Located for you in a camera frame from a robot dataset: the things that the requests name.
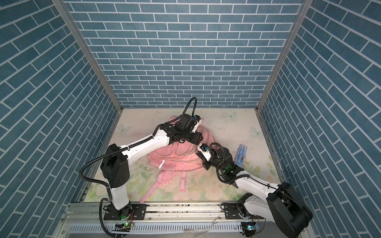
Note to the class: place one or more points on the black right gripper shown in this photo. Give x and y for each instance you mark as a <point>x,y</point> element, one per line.
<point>206,164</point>

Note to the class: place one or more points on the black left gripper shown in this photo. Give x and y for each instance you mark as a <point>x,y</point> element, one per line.
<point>196,139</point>

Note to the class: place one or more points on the pink student backpack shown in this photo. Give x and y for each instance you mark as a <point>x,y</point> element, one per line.
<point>176,159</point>

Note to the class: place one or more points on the blue geometry set case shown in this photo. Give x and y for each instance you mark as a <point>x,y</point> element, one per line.
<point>240,155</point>

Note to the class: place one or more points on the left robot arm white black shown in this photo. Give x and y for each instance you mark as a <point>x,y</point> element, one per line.
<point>116,163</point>

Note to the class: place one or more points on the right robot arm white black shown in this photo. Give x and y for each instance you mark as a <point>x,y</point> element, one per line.
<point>279,203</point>

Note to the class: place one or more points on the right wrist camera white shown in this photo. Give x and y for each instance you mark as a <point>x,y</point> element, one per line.
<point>203,152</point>

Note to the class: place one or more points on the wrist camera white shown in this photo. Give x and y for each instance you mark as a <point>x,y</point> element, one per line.
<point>203,152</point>
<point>197,122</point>

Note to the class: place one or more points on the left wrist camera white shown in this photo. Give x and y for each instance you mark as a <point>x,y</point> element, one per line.
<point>197,122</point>

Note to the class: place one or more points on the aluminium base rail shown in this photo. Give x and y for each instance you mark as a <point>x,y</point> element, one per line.
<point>156,218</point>

